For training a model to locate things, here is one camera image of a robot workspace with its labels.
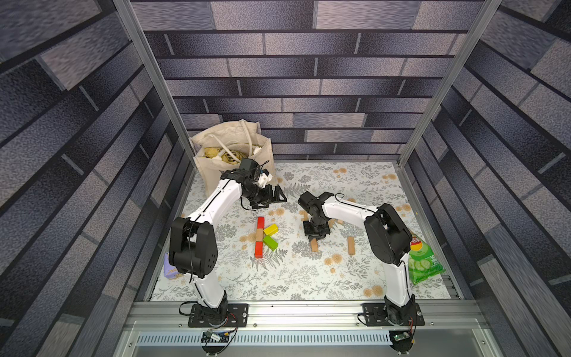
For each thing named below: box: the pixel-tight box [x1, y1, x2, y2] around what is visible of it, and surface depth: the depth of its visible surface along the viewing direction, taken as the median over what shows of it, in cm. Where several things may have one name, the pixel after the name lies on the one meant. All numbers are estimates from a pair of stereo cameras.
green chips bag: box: [408, 234, 447, 285], surface depth 79 cm
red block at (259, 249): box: [255, 240, 264, 259], surface depth 89 cm
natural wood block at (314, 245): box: [310, 238, 319, 253], surface depth 91 cm
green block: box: [262, 235, 279, 252], surface depth 92 cm
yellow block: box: [263, 223, 279, 236], surface depth 94 cm
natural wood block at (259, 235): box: [255, 228, 264, 242], surface depth 93 cm
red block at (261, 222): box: [257, 216, 266, 230], surface depth 97 cm
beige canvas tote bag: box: [188, 119, 279, 198], surface depth 94 cm
